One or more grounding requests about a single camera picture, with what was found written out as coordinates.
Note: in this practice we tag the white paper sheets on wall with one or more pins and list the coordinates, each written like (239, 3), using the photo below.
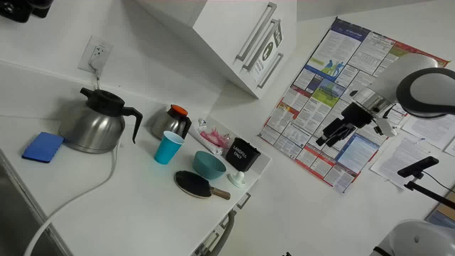
(417, 140)

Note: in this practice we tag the teal plastic cup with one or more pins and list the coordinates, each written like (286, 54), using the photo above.
(170, 145)

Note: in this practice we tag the wall power outlet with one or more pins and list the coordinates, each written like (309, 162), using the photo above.
(96, 56)

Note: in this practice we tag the large steel coffee carafe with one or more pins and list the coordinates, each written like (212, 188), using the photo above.
(97, 124)

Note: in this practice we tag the labor law wall poster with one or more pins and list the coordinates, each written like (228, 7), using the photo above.
(346, 60)

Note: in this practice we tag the small orange-lid steel carafe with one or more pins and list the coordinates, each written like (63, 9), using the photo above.
(176, 118)

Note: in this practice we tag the blue sponge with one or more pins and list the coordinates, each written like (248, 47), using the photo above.
(43, 148)

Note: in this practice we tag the teal bowl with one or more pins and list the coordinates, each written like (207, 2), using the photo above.
(208, 165)

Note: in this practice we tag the black camera on stand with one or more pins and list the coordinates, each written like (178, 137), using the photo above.
(417, 171)

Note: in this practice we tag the lower drawer handle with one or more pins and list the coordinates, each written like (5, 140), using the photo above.
(217, 239)

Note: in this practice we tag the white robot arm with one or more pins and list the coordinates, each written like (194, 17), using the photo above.
(424, 90)

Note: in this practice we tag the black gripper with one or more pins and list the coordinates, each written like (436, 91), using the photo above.
(352, 117)

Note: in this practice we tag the green stay safe sign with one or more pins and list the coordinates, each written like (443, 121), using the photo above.
(267, 47)

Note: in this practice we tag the white upper cabinet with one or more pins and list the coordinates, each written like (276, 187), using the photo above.
(228, 32)

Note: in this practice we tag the black square container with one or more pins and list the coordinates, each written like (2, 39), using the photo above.
(242, 155)

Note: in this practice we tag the white round cap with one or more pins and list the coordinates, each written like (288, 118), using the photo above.
(238, 178)

